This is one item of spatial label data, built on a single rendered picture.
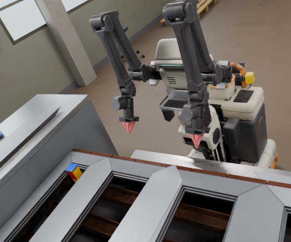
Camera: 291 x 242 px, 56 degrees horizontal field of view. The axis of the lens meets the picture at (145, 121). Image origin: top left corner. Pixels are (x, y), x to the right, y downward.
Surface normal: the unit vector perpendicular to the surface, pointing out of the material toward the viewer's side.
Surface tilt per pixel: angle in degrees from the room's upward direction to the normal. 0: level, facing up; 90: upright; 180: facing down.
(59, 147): 90
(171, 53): 43
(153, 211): 0
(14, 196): 90
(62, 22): 90
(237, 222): 0
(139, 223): 0
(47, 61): 90
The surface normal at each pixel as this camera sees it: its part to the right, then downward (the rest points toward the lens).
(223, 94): -0.54, 0.65
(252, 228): -0.31, -0.77
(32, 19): 0.78, 0.13
